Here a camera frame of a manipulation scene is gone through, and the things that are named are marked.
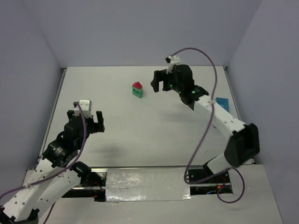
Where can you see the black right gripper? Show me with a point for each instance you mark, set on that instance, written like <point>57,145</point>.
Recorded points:
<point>165,78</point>

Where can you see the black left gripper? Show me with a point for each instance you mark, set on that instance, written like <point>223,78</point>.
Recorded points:
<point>84,119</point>

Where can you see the red wedge block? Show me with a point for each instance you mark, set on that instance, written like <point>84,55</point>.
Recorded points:
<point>137,85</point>

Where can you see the green arch block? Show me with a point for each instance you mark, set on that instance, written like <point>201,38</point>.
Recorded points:
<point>139,91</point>

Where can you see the blue plastic bin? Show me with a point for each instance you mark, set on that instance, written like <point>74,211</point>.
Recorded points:
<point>223,102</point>

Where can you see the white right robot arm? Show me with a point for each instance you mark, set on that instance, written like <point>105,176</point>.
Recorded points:
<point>243,139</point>

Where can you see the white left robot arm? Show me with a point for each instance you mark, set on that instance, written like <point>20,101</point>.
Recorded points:
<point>57,172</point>

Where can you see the white front cover board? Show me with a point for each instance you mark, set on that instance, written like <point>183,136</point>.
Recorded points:
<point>156,196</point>

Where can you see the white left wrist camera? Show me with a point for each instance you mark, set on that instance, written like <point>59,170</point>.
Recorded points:
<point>84,106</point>

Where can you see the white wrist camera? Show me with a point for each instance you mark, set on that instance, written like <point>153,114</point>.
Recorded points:
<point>172,61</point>
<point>84,106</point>

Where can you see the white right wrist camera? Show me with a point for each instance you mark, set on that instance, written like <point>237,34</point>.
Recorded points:
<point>172,61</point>

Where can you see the aluminium table edge rail left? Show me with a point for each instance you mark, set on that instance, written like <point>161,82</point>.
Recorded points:
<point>46,140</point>

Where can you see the aluminium table edge rail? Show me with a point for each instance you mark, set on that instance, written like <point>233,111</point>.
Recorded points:
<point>241,82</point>
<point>46,140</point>

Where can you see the aluminium table edge rail right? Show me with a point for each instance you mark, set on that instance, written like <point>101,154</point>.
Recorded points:
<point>241,82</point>

